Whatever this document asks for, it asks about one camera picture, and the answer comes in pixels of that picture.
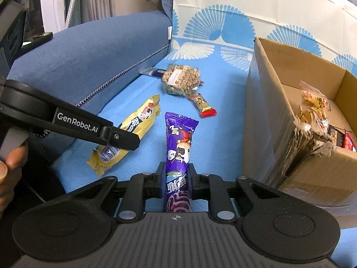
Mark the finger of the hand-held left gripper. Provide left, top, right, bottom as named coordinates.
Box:
left=96, top=126, right=141, bottom=152

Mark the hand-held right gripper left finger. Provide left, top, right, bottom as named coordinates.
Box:
left=66, top=161, right=166, bottom=223

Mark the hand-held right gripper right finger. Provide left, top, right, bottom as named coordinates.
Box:
left=187, top=163, right=283, bottom=223

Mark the yellow wafer packet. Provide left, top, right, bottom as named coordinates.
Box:
left=87, top=94, right=162, bottom=177

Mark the purple wafer packet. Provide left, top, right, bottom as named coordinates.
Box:
left=163, top=112, right=200, bottom=214

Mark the dark blue snack packet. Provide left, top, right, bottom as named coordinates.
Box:
left=139, top=67, right=168, bottom=78

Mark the small brown red candy packet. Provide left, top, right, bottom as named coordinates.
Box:
left=187, top=93, right=218, bottom=118

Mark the clear nut brittle bag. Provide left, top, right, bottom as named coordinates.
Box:
left=161, top=64, right=202, bottom=98

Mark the brown cardboard box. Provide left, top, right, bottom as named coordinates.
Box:
left=242, top=37, right=357, bottom=229

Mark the clear cookie bag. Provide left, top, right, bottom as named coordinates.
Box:
left=299, top=80, right=331, bottom=130

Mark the black chocolate packet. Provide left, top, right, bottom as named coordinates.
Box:
left=327, top=125, right=347, bottom=147

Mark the person's left hand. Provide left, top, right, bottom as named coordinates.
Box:
left=0, top=146, right=29, bottom=213

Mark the blue cream printed sheet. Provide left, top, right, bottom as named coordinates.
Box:
left=54, top=0, right=357, bottom=268

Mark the black flat object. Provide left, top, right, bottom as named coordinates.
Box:
left=22, top=32, right=54, bottom=52

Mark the blue sofa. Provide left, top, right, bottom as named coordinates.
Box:
left=7, top=0, right=179, bottom=201

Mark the white panel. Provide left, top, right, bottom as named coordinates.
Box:
left=42, top=0, right=67, bottom=34

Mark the dotted fabric pole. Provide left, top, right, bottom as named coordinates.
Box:
left=65, top=0, right=82, bottom=30

